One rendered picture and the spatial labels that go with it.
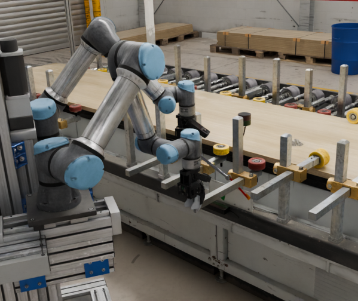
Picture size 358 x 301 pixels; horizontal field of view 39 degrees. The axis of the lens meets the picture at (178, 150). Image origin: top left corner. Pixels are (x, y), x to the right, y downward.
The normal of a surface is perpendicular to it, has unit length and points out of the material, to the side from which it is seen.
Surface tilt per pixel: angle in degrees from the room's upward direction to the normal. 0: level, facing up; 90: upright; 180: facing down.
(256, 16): 90
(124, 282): 0
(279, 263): 90
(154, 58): 85
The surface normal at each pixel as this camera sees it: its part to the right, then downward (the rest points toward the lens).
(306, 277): -0.69, 0.29
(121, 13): 0.74, 0.22
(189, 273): -0.04, -0.93
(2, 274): 0.30, 0.33
